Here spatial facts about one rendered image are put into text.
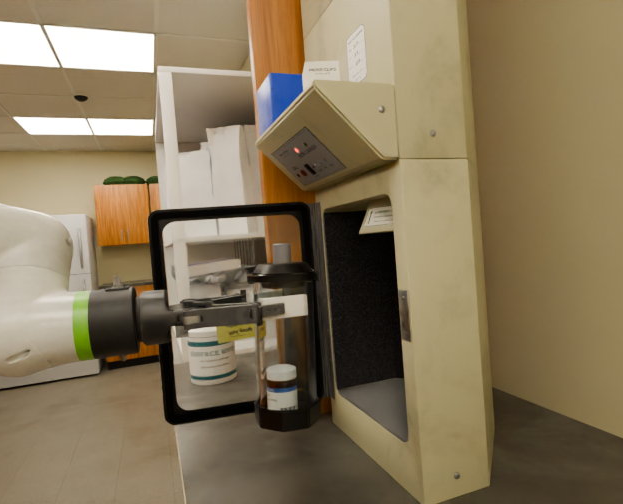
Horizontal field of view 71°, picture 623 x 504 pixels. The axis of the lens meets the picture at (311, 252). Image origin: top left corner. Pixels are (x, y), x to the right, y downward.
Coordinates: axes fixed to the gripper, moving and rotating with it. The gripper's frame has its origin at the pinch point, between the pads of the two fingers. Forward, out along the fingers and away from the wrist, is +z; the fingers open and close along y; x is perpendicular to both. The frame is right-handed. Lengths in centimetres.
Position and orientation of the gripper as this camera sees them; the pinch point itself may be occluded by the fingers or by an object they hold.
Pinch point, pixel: (281, 302)
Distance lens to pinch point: 67.7
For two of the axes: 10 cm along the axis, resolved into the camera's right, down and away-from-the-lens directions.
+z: 9.5, -0.8, 3.1
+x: 0.7, 10.0, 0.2
